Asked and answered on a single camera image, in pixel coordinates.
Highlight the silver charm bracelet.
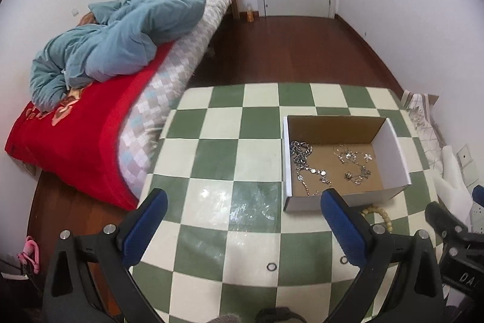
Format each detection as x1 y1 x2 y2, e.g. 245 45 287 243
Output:
333 143 375 166

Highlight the thick silver chain bracelet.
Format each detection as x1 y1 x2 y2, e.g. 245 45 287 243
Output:
289 139 315 172

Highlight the silver pendant necklace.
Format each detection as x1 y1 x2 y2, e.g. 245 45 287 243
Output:
343 164 373 185

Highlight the wooden bead bracelet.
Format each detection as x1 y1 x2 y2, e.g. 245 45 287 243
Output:
360 204 395 229

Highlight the blue quilt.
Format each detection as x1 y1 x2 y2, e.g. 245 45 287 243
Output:
30 0 206 111

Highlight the white cardboard box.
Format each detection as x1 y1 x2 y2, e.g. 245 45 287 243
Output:
282 115 411 212

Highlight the checkered mattress sheet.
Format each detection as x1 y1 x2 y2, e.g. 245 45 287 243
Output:
118 0 234 199

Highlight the small orange bottle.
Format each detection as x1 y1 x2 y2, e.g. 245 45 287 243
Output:
246 5 254 23

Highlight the white wall socket strip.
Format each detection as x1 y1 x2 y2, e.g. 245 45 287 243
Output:
456 144 483 234

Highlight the floral patterned cloth bag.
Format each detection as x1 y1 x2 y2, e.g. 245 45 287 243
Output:
401 90 446 175

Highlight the pink object on floor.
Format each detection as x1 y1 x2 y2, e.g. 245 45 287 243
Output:
17 236 40 275

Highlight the green white checkered tablecloth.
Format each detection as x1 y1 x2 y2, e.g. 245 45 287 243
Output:
133 83 437 322

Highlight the thin silver chain necklace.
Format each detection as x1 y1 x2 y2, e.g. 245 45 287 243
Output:
293 163 333 197

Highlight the red bed blanket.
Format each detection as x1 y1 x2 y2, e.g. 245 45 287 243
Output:
5 43 174 210

